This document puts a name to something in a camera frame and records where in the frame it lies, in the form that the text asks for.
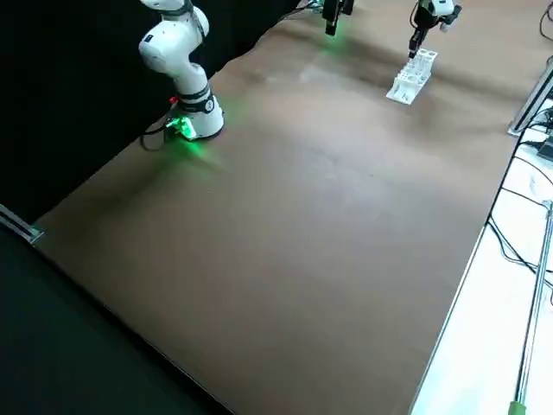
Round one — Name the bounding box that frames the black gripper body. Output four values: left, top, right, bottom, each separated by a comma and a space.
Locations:
410, 0, 435, 30

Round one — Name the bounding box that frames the white test tube rack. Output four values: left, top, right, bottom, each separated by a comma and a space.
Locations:
385, 48, 439, 105

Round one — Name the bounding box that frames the aluminium frame post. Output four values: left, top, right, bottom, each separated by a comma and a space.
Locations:
0, 202, 45, 244
506, 62, 553, 138

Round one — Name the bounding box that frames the black desk cable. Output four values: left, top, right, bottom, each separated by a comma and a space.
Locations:
486, 129, 553, 278

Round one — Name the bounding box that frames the black base cable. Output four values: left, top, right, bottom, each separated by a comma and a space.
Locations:
279, 0, 323, 21
141, 118, 176, 152

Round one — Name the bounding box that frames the metal rod with green handle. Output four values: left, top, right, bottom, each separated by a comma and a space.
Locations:
504, 199, 553, 415

